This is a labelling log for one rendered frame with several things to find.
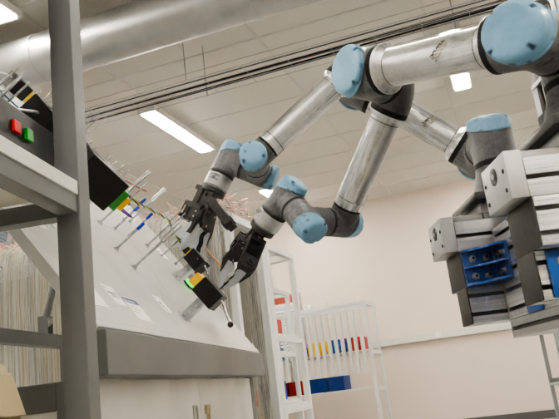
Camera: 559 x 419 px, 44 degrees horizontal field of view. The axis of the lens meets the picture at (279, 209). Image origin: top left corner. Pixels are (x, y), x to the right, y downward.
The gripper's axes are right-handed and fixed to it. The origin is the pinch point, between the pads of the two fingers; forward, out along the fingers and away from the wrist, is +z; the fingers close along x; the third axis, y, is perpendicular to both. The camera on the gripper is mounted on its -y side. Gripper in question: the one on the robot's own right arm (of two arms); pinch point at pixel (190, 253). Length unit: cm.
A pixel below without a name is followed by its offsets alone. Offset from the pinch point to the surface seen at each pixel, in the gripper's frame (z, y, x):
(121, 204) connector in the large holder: 7, -24, 67
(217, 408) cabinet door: 34.3, -31.0, 8.4
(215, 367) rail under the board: 25.9, -33.4, 23.6
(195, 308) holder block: 15.9, -25.2, 28.4
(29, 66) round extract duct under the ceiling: -101, 254, -132
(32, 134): 10, -36, 103
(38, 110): 0, -14, 85
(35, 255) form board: 22, -30, 86
